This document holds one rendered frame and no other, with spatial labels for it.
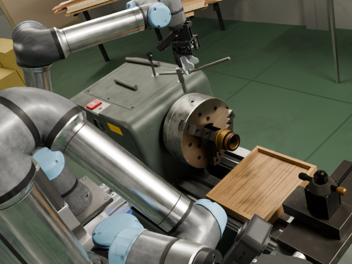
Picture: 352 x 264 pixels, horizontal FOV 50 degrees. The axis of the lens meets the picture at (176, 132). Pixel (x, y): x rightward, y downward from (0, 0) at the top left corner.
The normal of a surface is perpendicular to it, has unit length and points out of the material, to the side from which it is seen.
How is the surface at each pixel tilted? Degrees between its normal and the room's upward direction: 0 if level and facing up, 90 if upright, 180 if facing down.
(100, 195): 0
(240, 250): 83
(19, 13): 90
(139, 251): 22
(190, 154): 90
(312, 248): 0
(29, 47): 66
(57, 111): 57
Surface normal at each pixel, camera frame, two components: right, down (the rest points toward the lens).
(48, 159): -0.26, -0.72
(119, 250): -0.54, -0.33
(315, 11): -0.73, 0.56
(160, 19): 0.37, 0.43
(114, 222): -0.25, -0.85
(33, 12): 0.61, 0.28
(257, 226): 0.23, -0.68
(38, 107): 0.60, -0.29
